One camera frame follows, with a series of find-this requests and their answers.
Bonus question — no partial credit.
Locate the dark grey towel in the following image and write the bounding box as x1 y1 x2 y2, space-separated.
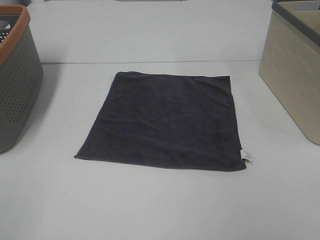
76 71 247 172

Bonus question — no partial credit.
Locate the beige basket with grey rim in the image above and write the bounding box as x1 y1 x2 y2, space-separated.
259 0 320 145

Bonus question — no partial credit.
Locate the grey perforated basket orange rim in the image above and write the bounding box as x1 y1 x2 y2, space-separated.
0 4 44 153

